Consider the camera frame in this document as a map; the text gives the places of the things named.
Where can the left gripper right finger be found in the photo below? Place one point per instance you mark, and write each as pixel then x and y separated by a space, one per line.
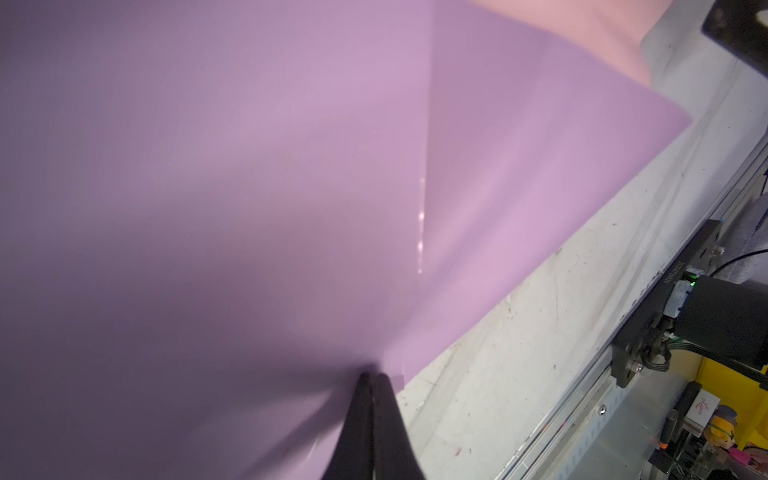
pixel 394 458

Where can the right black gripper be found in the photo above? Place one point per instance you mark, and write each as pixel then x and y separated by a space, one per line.
pixel 736 26

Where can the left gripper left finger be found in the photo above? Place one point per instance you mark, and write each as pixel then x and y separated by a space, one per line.
pixel 353 456

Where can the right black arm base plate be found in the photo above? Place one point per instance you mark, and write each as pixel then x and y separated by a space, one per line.
pixel 641 325

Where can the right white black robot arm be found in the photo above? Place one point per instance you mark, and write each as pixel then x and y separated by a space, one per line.
pixel 724 318

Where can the purple pink wrapping paper sheet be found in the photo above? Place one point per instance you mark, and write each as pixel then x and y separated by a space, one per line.
pixel 216 214

